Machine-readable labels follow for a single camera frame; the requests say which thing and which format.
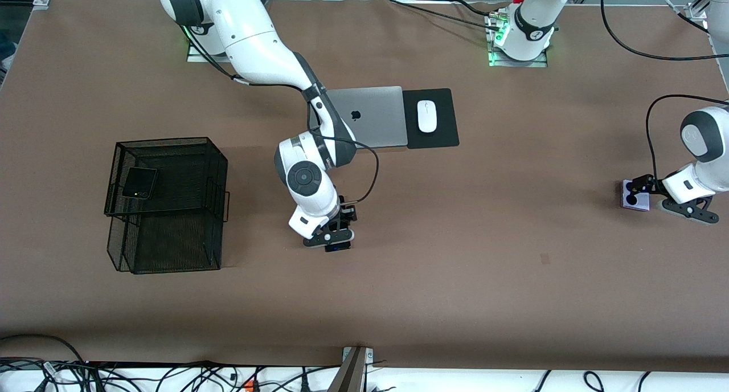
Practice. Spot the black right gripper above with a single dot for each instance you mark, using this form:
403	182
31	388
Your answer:
345	212

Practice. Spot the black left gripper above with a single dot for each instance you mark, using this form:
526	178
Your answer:
650	184

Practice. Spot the lilac flip phone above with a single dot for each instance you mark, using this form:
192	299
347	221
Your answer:
642	204

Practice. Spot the small black flip phone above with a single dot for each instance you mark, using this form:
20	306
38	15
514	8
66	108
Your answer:
139	182

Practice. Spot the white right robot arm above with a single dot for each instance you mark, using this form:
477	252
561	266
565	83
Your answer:
250	39

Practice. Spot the silver laptop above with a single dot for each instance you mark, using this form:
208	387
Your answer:
381	118

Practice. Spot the white computer mouse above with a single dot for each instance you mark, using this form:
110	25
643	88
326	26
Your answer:
427	116

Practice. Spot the black mouse pad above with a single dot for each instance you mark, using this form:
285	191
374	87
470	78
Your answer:
447	118

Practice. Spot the orange connector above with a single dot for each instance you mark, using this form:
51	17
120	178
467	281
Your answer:
248	386

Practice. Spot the grey camera stand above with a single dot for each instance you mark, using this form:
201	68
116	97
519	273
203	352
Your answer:
350	375

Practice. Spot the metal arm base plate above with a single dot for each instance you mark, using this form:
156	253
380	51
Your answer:
196	57
498	61

